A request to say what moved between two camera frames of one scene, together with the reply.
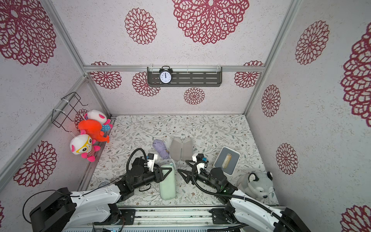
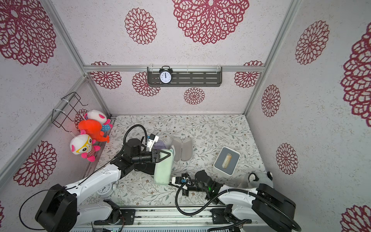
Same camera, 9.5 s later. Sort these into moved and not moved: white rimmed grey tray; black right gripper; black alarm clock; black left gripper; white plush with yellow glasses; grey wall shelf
Moved: black right gripper; black left gripper
Not moved: grey wall shelf; white rimmed grey tray; white plush with yellow glasses; black alarm clock
